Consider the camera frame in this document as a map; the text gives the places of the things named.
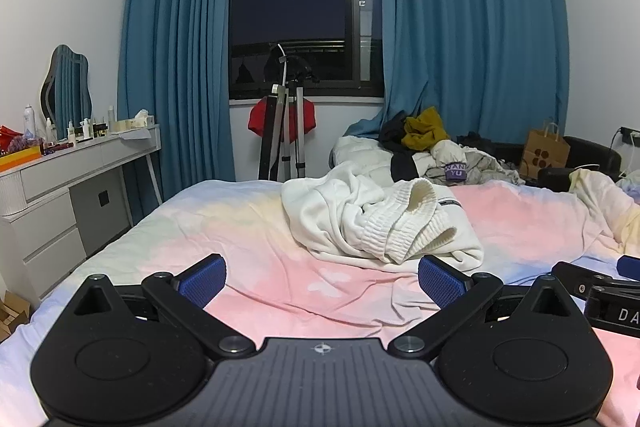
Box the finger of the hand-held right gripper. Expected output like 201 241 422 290
551 261 616 299
616 255 640 283

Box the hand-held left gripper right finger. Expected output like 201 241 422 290
387 255 576 363

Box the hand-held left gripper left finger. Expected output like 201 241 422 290
65 253 257 360

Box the white sweater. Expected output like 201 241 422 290
281 164 485 275

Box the pile of pale clothes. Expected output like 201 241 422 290
415 139 526 188

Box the pastel tie-dye bed sheet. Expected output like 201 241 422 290
0 179 640 427

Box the pastel tie-dye duvet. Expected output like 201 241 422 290
570 167 640 253

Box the black chair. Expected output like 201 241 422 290
457 132 623 192

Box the brown paper bag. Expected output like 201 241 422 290
518 121 571 180

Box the white pillow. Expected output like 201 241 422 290
330 134 401 180

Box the mustard yellow garment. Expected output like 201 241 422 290
402 107 451 152

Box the black garment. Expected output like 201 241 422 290
378 112 418 182

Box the white dressing table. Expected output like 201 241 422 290
0 123 163 303

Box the tissue box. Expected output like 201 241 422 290
115 109 156 132

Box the red cloth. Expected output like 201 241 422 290
248 97 317 138

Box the silver tripod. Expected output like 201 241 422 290
257 42 321 182

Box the cardboard box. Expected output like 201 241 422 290
0 289 33 343

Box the orange box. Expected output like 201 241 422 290
0 146 43 172

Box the blue curtain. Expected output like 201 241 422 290
345 0 571 158
116 0 237 228

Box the wavy edged mirror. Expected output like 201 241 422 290
40 44 93 142

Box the red bag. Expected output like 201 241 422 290
0 125 23 150

